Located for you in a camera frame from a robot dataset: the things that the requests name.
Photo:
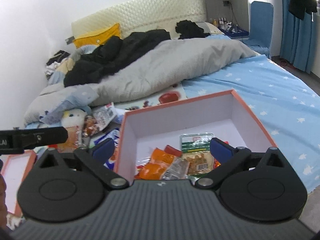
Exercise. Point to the blue nightstand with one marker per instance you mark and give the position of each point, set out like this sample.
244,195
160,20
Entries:
235,33

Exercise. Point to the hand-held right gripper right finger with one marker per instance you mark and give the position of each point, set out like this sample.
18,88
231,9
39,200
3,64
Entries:
221,150

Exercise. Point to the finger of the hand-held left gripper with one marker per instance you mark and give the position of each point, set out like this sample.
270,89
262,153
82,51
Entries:
50,135

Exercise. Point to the yellow pillow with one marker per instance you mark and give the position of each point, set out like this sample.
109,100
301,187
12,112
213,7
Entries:
100,36

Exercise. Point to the fruit print mat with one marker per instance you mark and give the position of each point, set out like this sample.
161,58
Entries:
150,103

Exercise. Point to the pink cardboard box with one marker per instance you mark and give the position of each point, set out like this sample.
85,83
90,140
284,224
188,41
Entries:
175,127

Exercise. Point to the red slipper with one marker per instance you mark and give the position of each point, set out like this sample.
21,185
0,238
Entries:
285,63

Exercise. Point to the pile of snack packets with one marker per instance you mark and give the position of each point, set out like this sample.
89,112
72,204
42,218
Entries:
160,158
105,116

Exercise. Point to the black coat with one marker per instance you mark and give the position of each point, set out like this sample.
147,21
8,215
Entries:
112,55

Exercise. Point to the black wall socket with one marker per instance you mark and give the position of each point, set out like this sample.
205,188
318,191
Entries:
226,3

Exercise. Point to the heap of dark clothes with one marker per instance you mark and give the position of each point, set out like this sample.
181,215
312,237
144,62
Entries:
56,60

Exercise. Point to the blue star bedsheet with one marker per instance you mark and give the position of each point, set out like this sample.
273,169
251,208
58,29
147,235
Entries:
275,92

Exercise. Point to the cream quilted headboard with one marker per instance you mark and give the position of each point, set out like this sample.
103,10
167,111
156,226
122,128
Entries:
155,10

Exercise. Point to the small black garment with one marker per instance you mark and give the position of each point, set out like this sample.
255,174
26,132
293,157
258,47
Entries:
190,30

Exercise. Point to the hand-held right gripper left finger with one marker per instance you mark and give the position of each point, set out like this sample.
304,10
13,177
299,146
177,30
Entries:
103,148

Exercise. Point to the white blue plush toy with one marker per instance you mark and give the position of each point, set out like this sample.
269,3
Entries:
71,118

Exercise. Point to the row of small bottles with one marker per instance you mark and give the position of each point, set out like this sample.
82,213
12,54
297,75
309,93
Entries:
225,22

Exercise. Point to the person's left hand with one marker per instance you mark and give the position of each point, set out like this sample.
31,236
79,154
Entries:
3,197

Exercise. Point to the blue plastic bag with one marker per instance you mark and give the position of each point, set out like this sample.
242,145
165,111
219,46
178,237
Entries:
67,100

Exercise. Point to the pink box lid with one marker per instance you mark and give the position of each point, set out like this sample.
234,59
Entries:
15,177

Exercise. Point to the grey wall plate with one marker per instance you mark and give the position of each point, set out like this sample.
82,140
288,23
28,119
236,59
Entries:
70,40

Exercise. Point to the blue chair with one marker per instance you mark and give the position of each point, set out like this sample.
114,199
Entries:
261,22

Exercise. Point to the blue curtain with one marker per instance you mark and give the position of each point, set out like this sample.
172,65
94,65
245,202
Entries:
297,40

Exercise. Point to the grey pillow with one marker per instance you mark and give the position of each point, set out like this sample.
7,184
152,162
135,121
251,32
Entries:
211,27

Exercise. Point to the grey duvet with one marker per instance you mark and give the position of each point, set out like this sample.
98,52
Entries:
175,65

